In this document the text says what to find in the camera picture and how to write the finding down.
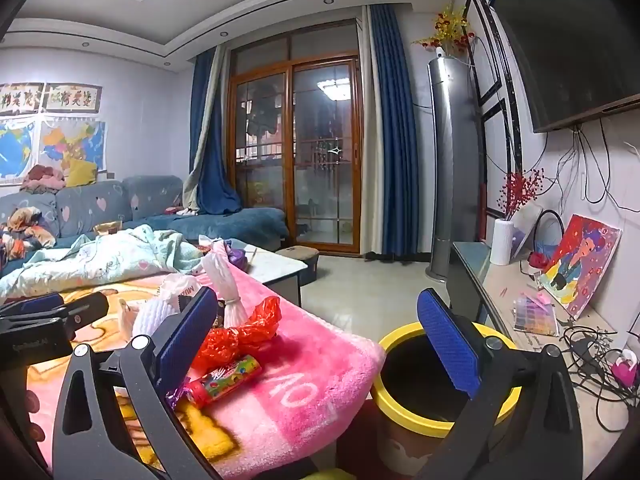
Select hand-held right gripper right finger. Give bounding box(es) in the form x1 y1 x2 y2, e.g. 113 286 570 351
416 287 586 480

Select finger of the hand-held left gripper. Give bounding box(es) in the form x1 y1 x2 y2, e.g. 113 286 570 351
0 294 65 317
50 291 110 333

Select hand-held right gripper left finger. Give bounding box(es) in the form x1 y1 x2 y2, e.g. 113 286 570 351
52 285 223 480

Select white printed plastic wrapper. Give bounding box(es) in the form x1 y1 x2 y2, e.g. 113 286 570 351
159 272 203 306

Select colourful candy tube wrapper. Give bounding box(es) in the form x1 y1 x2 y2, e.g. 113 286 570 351
167 353 263 411

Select red plastic wrapper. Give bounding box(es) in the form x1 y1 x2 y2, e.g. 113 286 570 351
192 296 283 376

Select yellow rim trash bin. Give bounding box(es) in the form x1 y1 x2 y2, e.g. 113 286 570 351
371 321 523 466

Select person's left hand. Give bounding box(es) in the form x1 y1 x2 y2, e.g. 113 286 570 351
22 390 48 442

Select white foam fruit net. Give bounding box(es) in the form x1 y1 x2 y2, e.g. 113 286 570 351
131 297 181 339

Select light green quilt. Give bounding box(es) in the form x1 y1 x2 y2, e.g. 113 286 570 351
0 224 206 301

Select beige deer print mat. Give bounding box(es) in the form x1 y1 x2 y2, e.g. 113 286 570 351
480 260 636 461

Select colourful patterned cloth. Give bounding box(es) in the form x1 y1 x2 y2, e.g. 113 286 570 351
0 207 56 261

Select glass top tv cabinet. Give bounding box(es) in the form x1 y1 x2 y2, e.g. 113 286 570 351
445 241 640 480

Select purple cloth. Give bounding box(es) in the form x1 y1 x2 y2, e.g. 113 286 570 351
227 240 251 268

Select clear bead organiser box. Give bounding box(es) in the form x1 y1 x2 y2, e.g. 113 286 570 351
514 295 559 337

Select blue patterned sofa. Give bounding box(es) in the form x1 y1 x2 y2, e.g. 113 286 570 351
0 175 291 281

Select white top coffee table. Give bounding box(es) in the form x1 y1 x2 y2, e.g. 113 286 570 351
240 245 308 306

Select white ribbed vase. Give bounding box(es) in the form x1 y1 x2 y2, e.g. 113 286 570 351
490 217 516 266

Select pink printed blanket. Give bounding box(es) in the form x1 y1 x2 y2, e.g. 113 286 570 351
25 270 387 480

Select pile of clothes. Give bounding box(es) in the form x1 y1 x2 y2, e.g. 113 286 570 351
20 165 66 193

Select round dark blue stool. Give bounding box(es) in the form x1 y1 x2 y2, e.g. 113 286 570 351
276 245 321 283

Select yellow pillow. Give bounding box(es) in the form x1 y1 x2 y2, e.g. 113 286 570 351
65 159 98 188

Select small white canvas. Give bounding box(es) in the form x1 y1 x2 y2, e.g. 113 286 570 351
510 203 543 261

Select world map poster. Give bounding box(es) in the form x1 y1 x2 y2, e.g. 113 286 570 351
0 117 38 181

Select colourful portrait painting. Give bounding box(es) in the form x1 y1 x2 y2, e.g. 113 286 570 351
542 214 622 320

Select country map poster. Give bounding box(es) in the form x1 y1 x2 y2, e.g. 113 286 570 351
39 120 108 173

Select red berry branches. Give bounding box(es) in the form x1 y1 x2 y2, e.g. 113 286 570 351
495 167 546 221

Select blue curtain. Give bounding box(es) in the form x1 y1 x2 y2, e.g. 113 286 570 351
359 4 418 261
182 45 243 216

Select pink tape dispenser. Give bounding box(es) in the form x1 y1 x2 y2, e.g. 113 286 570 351
611 350 640 388

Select grey tower air conditioner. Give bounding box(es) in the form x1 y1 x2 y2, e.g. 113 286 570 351
426 55 486 281

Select wooden sliding glass door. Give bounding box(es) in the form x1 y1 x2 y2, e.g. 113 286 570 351
227 19 363 253

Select yellow red artificial flowers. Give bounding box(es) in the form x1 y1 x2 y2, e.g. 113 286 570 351
411 2 473 58

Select blue basket with black handle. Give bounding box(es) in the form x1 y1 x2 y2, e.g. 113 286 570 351
530 209 566 268

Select tangle of black cables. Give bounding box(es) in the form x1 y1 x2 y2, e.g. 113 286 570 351
560 325 640 433

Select calligraphy wall poster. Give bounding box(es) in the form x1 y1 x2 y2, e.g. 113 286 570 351
0 82 43 113
45 82 103 112

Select hanging black wall cables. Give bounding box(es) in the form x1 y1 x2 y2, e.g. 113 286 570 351
550 127 640 211

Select wall mounted television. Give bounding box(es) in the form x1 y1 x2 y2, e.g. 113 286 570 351
490 0 640 133

